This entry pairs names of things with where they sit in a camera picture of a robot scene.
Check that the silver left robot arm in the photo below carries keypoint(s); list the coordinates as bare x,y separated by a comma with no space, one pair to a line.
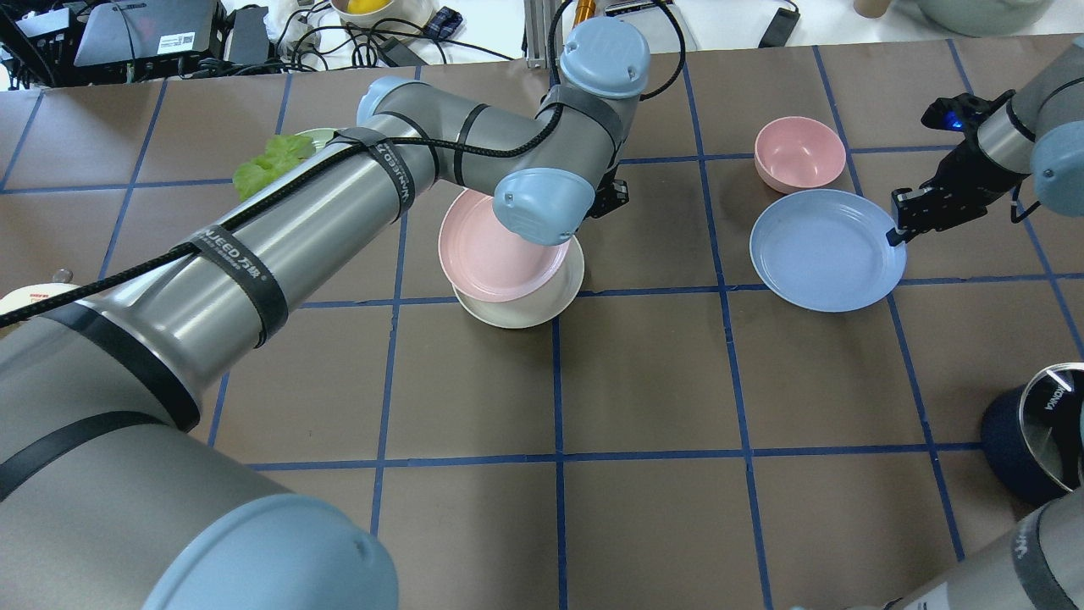
109,503

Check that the black power adapter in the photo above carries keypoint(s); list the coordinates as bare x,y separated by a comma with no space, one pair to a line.
780,28

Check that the blue plate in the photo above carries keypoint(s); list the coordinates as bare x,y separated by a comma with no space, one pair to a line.
826,250

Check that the pink bowl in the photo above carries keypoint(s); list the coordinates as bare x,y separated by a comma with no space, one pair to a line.
796,153

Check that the yellow toy ball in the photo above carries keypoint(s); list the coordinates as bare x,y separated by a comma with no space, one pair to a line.
361,7

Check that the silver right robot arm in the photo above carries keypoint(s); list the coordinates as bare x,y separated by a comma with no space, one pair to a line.
1034,132

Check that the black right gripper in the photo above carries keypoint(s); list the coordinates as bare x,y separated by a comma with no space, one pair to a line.
965,175

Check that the light green plate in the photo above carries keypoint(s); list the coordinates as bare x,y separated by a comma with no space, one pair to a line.
319,137

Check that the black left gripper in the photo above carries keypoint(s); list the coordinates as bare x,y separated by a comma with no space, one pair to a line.
611,200

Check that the cream plate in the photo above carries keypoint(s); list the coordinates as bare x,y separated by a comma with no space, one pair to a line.
538,307

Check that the white toaster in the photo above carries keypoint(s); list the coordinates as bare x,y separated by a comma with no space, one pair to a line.
62,280

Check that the aluminium frame post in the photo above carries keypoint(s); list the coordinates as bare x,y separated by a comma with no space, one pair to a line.
543,33

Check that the pink plate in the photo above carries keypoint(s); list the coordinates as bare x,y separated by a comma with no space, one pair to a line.
487,262

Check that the beige bowl with toys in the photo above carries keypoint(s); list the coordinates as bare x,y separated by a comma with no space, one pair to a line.
416,12

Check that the green lettuce leaf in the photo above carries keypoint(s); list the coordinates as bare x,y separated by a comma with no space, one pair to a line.
281,154

